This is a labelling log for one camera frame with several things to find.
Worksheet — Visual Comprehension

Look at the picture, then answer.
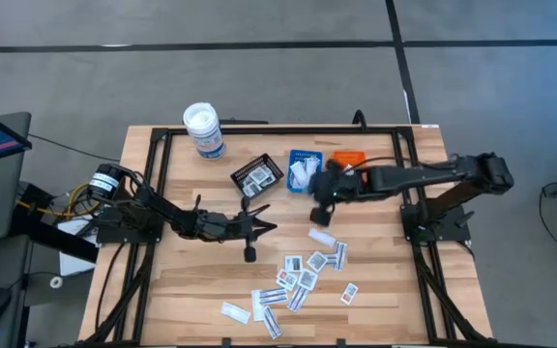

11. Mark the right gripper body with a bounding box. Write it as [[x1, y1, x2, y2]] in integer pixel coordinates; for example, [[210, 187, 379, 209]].
[[307, 160, 364, 228]]

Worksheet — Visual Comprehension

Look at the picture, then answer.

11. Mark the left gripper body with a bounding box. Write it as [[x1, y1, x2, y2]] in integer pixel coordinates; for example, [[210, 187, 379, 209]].
[[194, 195, 258, 264]]

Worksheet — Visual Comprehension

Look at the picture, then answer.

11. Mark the blue plastic basket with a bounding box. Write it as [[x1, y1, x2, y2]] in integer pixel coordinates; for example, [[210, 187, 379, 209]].
[[286, 148, 324, 194]]

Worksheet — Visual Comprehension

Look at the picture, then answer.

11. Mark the black plastic basket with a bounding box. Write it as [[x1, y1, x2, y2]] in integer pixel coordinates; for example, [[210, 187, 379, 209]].
[[229, 153, 285, 200]]

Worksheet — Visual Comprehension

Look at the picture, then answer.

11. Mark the orange plastic basket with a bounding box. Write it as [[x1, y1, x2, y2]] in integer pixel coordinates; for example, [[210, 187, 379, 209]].
[[330, 149, 367, 185]]

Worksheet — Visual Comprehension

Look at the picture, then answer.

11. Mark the plain white bandage wrapper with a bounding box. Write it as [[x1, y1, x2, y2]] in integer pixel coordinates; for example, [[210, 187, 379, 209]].
[[220, 302, 251, 325], [307, 227, 337, 248], [250, 288, 266, 323]]

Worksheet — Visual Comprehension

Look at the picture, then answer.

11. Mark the crumpled blue striped bandage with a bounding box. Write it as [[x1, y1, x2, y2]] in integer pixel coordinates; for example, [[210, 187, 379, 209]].
[[286, 285, 309, 313], [262, 305, 283, 340]]

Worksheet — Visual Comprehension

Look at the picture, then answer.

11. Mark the white wipes canister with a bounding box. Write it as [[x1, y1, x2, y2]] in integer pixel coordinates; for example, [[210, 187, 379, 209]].
[[182, 101, 227, 161]]

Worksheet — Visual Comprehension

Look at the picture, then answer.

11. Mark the white paper sheet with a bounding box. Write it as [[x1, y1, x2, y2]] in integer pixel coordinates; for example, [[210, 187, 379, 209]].
[[57, 219, 100, 277]]

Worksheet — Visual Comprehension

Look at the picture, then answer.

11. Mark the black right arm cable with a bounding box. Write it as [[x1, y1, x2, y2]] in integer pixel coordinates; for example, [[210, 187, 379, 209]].
[[350, 154, 413, 170]]

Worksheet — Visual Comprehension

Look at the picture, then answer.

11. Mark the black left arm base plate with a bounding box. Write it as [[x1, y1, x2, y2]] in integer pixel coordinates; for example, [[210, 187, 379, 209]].
[[95, 206, 163, 246]]

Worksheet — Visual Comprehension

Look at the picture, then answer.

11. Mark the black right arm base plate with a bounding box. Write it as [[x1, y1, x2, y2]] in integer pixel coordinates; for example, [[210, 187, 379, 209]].
[[400, 202, 472, 243]]

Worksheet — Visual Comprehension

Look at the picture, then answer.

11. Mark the yellow cable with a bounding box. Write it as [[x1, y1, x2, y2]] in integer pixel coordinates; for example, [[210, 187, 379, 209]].
[[15, 183, 101, 218]]

